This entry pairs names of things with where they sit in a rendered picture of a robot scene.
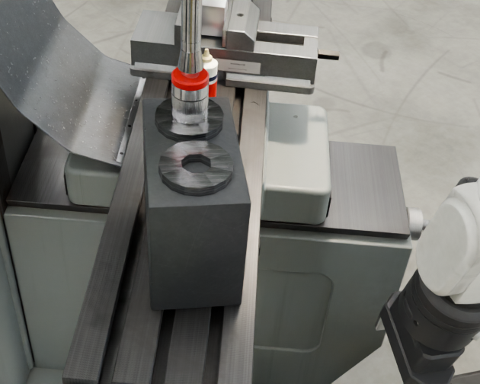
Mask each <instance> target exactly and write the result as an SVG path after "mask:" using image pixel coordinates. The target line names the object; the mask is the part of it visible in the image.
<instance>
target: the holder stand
mask: <svg viewBox="0 0 480 384"><path fill-rule="evenodd" d="M142 127H143V150H144V172H145V196H146V225H147V239H148V254H149V282H150V297H151V308H152V310H166V309H189V308H201V307H213V306H236V305H241V303H242V292H243V284H244V275H245V261H246V253H247V245H248V230H249V223H250V215H251V198H250V194H249V190H248V184H247V180H246V176H245V170H244V165H243V161H242V155H241V151H240V148H239V144H238V137H237V133H236V129H235V122H234V119H233V115H232V108H231V104H230V100H229V97H208V115H207V118H206V119H205V120H204V121H203V122H201V123H198V124H194V125H187V124H182V123H179V122H177V121H176V120H174V118H173V117H172V115H171V98H144V99H143V100H142Z"/></svg>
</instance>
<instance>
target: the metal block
mask: <svg viewBox="0 0 480 384"><path fill-rule="evenodd" d="M227 9H228V0H202V26H201V35H207V36H215V37H222V29H223V25H224V22H225V19H226V12H227Z"/></svg>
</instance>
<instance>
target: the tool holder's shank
mask: <svg viewBox="0 0 480 384"><path fill-rule="evenodd" d="M201 26H202V0H181V51H180V56H179V60H178V69H179V70H180V71H181V74H182V75H183V76H184V77H186V78H196V77H197V76H198V75H199V74H200V71H202V70H203V59H202V53H201Z"/></svg>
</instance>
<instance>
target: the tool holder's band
mask: <svg viewBox="0 0 480 384"><path fill-rule="evenodd" d="M209 77H210V75H209V73H208V71H207V70H205V68H203V70H202V71H200V74H199V75H198V76H197V77H196V78H186V77H184V76H183V75H182V74H181V71H180V70H179V69H178V67H177V68H175V69H174V70H173V71H172V73H171V82H172V84H173V85H174V86H175V87H177V88H180V89H182V90H185V91H196V90H200V89H202V88H205V87H206V86H207V85H208V83H209Z"/></svg>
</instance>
